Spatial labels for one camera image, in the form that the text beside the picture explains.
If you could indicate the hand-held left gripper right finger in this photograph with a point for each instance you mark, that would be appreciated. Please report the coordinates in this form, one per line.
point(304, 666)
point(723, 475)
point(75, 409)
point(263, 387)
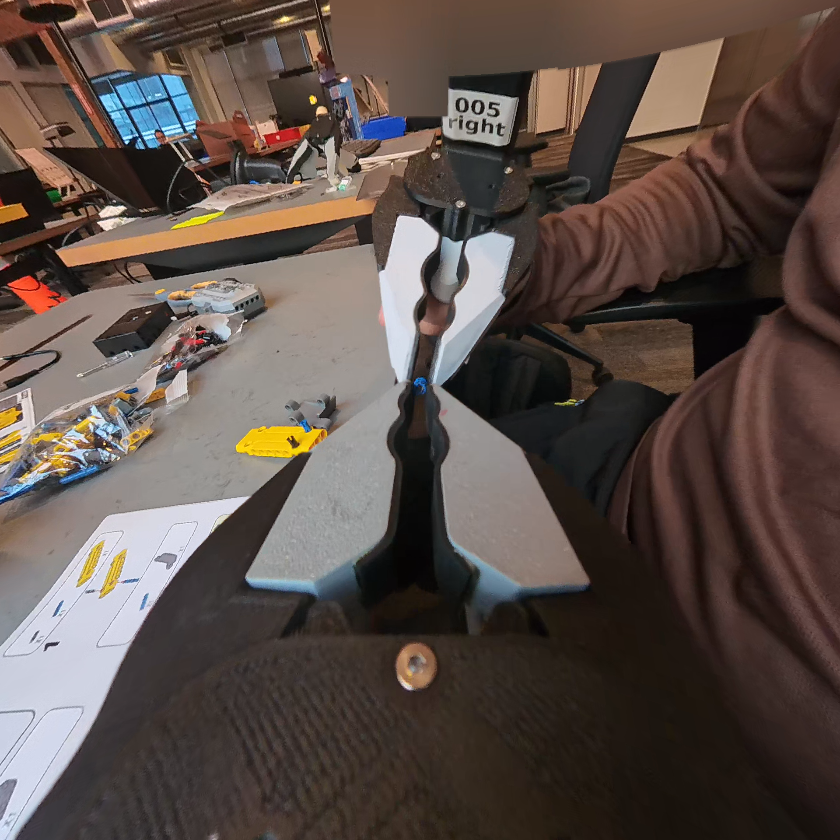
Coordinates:
point(505, 518)

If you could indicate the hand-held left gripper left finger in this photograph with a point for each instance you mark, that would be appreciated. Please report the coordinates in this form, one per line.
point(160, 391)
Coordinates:
point(328, 518)

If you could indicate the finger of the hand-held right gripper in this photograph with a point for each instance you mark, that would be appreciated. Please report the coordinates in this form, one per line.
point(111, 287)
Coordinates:
point(400, 282)
point(482, 289)

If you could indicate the yellow beam panel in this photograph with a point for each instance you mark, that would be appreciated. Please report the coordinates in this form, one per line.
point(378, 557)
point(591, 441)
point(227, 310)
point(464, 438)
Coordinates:
point(275, 443)

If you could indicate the bag of yellow blue parts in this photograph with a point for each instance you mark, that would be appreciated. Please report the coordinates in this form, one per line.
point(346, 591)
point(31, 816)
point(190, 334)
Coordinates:
point(72, 446)

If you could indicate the person's right forearm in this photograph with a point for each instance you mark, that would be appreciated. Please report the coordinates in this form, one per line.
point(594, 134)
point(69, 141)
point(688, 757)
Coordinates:
point(656, 229)

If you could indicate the grey desk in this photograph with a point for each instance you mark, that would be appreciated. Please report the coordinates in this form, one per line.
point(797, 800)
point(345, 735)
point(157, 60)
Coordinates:
point(262, 341)

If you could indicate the person's right hand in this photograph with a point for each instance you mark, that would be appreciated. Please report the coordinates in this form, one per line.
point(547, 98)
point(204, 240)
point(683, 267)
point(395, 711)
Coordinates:
point(436, 318)

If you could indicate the brown cardboard sheet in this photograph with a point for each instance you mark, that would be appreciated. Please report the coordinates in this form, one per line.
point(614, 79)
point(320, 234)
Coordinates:
point(387, 180)

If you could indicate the black backpack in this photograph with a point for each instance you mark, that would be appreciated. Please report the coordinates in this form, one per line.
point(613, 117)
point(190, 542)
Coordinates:
point(512, 380)

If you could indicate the blue plastic bin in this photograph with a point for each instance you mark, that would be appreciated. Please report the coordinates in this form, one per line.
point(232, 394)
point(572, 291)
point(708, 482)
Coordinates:
point(384, 128)

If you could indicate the person's legs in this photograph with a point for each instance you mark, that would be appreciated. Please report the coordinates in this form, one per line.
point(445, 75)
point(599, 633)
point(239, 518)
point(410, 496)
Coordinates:
point(590, 439)

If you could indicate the black office chair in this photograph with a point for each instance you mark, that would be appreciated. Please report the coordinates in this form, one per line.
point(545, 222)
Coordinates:
point(610, 131)
point(689, 298)
point(256, 167)

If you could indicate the black white legged robot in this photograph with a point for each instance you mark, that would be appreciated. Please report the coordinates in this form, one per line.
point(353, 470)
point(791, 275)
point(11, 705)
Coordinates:
point(321, 144)

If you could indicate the grey control hub block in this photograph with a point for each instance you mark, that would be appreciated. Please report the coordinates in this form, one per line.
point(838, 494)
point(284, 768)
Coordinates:
point(229, 298)

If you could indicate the paper sheets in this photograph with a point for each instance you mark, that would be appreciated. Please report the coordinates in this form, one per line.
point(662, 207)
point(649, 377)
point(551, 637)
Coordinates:
point(249, 195)

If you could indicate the wood-edged grey table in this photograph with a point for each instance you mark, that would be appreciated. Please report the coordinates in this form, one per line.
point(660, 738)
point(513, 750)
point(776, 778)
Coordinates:
point(229, 229)

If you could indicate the black monitor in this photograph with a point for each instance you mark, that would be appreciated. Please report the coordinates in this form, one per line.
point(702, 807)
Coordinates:
point(124, 177)
point(295, 98)

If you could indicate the yellow paper note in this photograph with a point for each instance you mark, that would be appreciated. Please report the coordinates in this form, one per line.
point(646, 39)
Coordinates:
point(197, 220)

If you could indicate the bag of red black parts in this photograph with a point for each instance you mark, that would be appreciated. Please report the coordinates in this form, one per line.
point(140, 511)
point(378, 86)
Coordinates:
point(197, 344)

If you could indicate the person's brown sweater torso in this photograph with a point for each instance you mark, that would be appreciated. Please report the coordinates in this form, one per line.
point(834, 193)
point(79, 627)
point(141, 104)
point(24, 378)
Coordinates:
point(741, 525)

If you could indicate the small black box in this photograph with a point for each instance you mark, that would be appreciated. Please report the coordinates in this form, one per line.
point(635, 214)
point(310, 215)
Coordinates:
point(134, 331)

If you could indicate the white instruction booklet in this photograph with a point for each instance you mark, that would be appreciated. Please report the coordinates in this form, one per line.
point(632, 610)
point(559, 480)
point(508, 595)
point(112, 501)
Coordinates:
point(79, 623)

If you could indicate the large window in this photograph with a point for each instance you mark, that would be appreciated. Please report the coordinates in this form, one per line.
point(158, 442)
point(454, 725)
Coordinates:
point(144, 108)

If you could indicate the yellow grey sticker sheet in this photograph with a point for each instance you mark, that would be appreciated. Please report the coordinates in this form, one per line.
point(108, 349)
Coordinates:
point(16, 420)

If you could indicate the orange plastic object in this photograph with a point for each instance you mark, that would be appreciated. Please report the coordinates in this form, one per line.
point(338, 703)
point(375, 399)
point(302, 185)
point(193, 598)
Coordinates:
point(36, 292)

